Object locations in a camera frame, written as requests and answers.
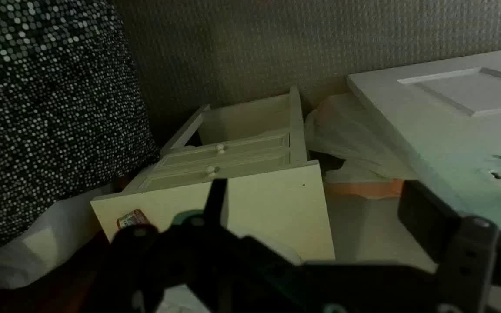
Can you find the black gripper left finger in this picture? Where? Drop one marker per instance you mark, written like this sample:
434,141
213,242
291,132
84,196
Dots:
204,261

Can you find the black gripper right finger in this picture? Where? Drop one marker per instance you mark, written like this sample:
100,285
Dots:
465,261

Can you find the round white drawer knob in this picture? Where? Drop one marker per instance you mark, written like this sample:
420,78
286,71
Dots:
221,148
211,170

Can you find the white mini drawer cabinet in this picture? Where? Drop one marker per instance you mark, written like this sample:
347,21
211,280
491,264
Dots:
273,202

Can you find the white panelled cabinet door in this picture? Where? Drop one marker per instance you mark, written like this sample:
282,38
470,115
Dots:
460,127

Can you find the white plastic sheet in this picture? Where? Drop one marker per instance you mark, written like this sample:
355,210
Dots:
35,243

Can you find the black white polka dot fabric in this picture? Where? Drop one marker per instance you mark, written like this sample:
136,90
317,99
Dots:
47,104

